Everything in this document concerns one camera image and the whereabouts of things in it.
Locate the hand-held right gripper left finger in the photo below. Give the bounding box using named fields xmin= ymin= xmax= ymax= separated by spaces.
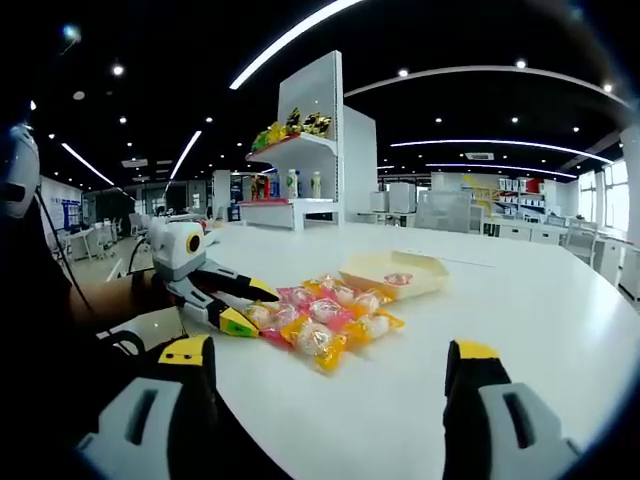
xmin=74 ymin=333 xmax=221 ymax=480

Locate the black looped cable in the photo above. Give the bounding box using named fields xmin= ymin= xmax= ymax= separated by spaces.
xmin=97 ymin=327 xmax=147 ymax=357

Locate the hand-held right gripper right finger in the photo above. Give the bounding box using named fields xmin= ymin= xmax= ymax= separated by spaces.
xmin=442 ymin=338 xmax=586 ymax=480

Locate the yellow green snack packet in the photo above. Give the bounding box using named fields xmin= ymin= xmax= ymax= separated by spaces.
xmin=251 ymin=121 xmax=290 ymax=153

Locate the storage shelf with white boxes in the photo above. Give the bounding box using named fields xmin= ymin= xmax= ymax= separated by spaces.
xmin=492 ymin=175 xmax=547 ymax=217

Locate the white desk with drawers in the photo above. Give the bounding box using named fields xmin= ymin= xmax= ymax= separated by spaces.
xmin=482 ymin=219 xmax=571 ymax=247

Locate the cream hexagonal bowl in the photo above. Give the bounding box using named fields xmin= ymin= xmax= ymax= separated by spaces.
xmin=338 ymin=249 xmax=450 ymax=302

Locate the white table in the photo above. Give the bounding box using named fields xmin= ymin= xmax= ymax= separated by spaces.
xmin=97 ymin=221 xmax=640 ymax=480

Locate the grey mesh office chair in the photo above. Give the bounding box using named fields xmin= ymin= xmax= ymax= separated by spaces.
xmin=414 ymin=189 xmax=474 ymax=234

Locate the white display shelf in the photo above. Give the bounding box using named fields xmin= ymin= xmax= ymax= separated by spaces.
xmin=238 ymin=49 xmax=346 ymax=232

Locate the heap of marshmallows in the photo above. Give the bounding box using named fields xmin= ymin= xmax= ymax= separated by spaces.
xmin=243 ymin=273 xmax=406 ymax=372

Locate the large white box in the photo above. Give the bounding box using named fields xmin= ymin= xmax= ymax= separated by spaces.
xmin=388 ymin=182 xmax=417 ymax=214

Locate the white worn device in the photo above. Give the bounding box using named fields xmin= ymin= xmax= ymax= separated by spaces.
xmin=0 ymin=123 xmax=41 ymax=221

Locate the white upright panel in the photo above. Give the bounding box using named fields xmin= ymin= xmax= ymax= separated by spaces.
xmin=342 ymin=106 xmax=379 ymax=226

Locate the blue white wall poster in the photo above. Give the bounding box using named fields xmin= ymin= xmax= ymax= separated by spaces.
xmin=42 ymin=177 xmax=84 ymax=232

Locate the long ceiling light strip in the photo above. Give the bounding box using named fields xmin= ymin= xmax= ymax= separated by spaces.
xmin=228 ymin=0 xmax=362 ymax=91

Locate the black device cable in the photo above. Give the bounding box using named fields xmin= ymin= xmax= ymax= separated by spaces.
xmin=34 ymin=187 xmax=94 ymax=311

